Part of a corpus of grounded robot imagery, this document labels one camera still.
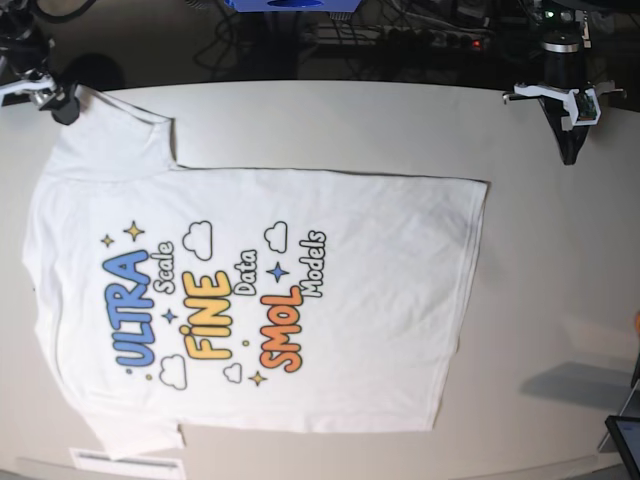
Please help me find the white printed T-shirt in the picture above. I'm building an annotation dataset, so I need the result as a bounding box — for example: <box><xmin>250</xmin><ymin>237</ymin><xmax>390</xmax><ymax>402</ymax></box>
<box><xmin>23</xmin><ymin>88</ymin><xmax>488</xmax><ymax>458</ymax></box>

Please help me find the blue robot base block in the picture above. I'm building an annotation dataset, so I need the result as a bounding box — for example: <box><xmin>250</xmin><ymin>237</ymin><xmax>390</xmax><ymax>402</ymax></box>
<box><xmin>225</xmin><ymin>0</ymin><xmax>361</xmax><ymax>13</ymax></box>

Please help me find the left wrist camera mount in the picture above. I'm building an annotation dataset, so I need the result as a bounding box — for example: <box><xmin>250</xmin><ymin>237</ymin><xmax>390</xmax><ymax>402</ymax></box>
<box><xmin>502</xmin><ymin>80</ymin><xmax>627</xmax><ymax>131</ymax></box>

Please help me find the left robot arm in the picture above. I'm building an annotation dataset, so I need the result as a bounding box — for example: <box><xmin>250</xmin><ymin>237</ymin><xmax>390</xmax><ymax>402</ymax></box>
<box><xmin>535</xmin><ymin>1</ymin><xmax>600</xmax><ymax>166</ymax></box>

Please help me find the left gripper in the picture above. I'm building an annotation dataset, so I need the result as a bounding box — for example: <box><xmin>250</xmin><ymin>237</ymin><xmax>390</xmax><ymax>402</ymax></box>
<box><xmin>539</xmin><ymin>50</ymin><xmax>590</xmax><ymax>165</ymax></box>

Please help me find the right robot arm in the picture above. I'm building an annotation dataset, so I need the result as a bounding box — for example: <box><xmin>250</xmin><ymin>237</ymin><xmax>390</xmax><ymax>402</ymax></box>
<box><xmin>1</xmin><ymin>1</ymin><xmax>80</xmax><ymax>126</ymax></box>

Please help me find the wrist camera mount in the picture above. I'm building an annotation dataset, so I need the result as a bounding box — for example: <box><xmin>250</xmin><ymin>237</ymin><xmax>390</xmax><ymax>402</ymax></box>
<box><xmin>1</xmin><ymin>75</ymin><xmax>57</xmax><ymax>108</ymax></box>
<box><xmin>502</xmin><ymin>80</ymin><xmax>627</xmax><ymax>131</ymax></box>

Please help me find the power strip with red light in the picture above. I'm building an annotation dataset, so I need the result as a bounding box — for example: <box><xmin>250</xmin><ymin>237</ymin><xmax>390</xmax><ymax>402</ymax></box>
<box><xmin>303</xmin><ymin>23</ymin><xmax>492</xmax><ymax>52</ymax></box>

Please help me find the white paper label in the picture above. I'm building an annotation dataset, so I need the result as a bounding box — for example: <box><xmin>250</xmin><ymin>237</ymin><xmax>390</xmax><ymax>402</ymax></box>
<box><xmin>70</xmin><ymin>448</ymin><xmax>187</xmax><ymax>480</ymax></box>

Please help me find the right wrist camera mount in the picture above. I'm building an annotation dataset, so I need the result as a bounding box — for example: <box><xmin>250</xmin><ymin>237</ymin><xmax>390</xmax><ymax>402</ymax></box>
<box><xmin>1</xmin><ymin>75</ymin><xmax>57</xmax><ymax>108</ymax></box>

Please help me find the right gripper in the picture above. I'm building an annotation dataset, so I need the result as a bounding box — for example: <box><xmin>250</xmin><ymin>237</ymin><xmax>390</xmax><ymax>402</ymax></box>
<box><xmin>27</xmin><ymin>75</ymin><xmax>80</xmax><ymax>125</ymax></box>

